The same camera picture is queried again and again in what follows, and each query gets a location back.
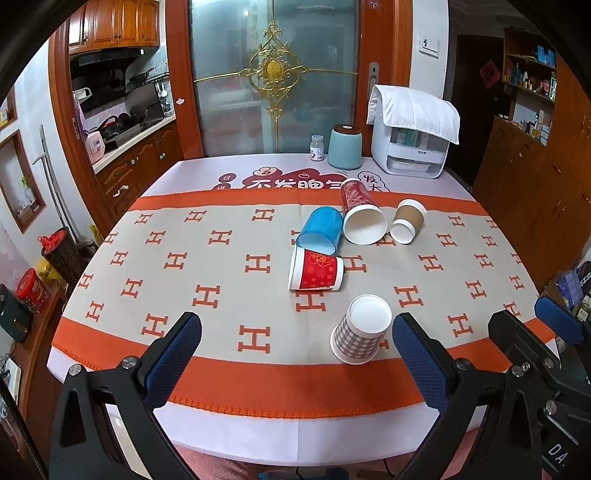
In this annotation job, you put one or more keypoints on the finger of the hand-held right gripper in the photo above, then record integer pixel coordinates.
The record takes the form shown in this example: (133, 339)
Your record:
(558, 316)
(512, 332)

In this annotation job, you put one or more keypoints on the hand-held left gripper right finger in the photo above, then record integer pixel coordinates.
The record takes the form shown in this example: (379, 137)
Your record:
(418, 360)

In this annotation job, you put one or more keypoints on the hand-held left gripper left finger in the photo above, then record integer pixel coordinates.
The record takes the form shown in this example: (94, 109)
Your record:
(178, 355)

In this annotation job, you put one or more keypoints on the red and white paper cup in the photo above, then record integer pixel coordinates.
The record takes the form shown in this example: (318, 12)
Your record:
(318, 271)

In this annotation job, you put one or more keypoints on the checkered paper cup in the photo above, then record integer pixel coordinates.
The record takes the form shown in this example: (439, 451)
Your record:
(358, 332)

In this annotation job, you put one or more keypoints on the brown ribbed paper cup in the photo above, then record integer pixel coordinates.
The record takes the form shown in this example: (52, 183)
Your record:
(408, 219)

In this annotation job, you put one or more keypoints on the tall red patterned paper cup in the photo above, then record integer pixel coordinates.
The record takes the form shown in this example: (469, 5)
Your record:
(360, 207)

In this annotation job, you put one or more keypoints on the blue paper cup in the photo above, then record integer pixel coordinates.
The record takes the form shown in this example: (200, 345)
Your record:
(321, 226)

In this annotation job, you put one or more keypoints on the orange and beige patterned blanket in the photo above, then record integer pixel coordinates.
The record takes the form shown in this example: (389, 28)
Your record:
(221, 258)

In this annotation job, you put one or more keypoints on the pink cloth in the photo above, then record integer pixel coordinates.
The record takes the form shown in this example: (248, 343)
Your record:
(221, 464)

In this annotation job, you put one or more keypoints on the wooden side cabinet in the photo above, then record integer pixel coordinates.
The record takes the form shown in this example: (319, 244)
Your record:
(521, 184)

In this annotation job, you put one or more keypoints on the dark wicker basket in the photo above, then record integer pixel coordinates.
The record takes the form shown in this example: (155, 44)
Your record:
(62, 258)

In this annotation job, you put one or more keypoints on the red round tin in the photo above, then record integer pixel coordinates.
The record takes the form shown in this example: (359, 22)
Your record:
(32, 290)

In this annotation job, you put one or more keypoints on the dark green box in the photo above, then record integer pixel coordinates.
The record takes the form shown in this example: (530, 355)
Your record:
(14, 314)

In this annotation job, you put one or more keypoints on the wooden lower kitchen cabinet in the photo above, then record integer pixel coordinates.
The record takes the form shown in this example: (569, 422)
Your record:
(138, 170)

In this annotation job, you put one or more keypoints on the white countertop appliance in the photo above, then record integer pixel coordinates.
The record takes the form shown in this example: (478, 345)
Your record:
(415, 157)

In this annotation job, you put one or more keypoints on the patterned orange tablecloth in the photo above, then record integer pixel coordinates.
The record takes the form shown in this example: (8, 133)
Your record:
(286, 173)

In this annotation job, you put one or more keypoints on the pink rice cooker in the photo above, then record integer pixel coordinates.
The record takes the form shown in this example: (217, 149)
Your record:
(93, 147)

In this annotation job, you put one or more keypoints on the teal canister with brown lid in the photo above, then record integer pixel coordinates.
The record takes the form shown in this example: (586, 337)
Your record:
(345, 147)

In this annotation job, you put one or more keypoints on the wooden open shelf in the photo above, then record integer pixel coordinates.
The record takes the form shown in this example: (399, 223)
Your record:
(531, 87)

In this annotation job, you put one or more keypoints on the small white pill bottle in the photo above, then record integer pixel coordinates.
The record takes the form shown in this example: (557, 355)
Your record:
(316, 148)

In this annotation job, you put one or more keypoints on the white quilted cover cloth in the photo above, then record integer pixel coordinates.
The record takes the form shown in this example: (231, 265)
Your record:
(415, 108)

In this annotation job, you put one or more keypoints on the red paper door decoration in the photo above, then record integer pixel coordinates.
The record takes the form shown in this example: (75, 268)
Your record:
(490, 74)

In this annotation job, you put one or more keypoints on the black wok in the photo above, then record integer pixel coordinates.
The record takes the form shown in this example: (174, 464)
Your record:
(141, 76)

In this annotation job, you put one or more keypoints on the frosted glass door gold ornament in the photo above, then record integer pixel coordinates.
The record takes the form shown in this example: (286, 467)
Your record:
(272, 69)

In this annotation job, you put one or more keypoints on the black range hood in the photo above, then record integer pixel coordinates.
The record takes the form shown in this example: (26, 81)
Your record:
(108, 57)

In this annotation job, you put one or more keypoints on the wooden upper kitchen cabinets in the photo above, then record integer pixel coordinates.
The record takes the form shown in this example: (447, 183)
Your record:
(120, 23)

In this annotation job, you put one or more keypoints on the wooden framed wall niche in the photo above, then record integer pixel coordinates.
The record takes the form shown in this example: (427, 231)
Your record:
(21, 180)

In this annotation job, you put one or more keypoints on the white wall switch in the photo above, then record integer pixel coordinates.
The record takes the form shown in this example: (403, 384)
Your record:
(429, 46)

